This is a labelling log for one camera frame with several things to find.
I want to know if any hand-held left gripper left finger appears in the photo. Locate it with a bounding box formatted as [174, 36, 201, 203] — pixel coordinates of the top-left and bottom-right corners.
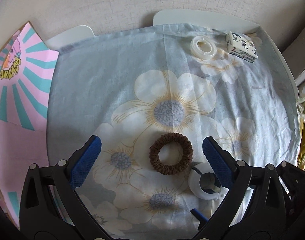
[19, 135, 110, 240]

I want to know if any blue floral cloth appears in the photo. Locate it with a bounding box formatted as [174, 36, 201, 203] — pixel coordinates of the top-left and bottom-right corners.
[46, 23, 301, 240]

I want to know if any white round tape ring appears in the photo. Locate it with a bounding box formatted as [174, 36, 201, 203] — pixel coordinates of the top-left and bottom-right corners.
[190, 36, 217, 60]

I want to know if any white ring-shaped holder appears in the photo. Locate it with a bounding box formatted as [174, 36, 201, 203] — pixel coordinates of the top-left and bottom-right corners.
[188, 162, 229, 200]

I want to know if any white printed tissue packet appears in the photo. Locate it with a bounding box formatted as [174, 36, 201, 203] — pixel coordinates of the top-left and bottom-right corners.
[225, 31, 258, 63]

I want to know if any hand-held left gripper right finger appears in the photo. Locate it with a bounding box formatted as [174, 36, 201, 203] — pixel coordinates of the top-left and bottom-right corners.
[195, 136, 286, 240]

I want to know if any cardboard box with pink lining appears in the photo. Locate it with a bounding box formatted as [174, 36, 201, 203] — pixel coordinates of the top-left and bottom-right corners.
[0, 21, 59, 230]

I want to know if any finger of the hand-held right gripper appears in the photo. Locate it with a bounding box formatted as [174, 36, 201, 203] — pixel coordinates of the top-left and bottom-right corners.
[277, 160, 305, 205]

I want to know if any brown hair scrunchie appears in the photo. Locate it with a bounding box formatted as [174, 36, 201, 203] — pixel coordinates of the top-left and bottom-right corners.
[149, 133, 193, 175]

